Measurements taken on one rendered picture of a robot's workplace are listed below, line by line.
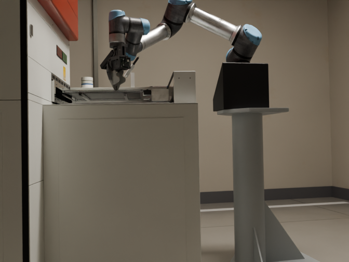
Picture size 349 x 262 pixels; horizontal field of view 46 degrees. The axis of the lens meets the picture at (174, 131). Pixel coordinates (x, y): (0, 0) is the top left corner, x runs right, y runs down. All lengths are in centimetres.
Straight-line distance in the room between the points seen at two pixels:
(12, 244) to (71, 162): 37
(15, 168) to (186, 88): 75
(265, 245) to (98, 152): 108
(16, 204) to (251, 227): 117
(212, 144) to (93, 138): 281
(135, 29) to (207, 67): 252
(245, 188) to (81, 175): 87
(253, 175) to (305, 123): 273
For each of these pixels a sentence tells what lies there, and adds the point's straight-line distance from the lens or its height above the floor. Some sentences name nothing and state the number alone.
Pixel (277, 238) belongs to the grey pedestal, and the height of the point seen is 13.
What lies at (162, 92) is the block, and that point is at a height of 89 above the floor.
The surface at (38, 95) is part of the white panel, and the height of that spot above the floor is 85.
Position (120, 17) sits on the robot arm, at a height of 123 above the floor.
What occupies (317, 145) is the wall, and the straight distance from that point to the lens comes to 491.
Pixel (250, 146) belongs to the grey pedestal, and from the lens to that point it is 215.
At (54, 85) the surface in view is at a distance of 192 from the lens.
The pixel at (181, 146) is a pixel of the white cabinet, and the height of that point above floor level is 64.
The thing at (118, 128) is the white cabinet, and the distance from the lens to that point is 168.
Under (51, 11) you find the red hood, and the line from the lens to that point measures 189.
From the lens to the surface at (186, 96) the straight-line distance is 176.
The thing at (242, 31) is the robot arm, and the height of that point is 123.
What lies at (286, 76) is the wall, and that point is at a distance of 478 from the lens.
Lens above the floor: 67
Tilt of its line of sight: 1 degrees up
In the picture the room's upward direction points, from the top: 1 degrees counter-clockwise
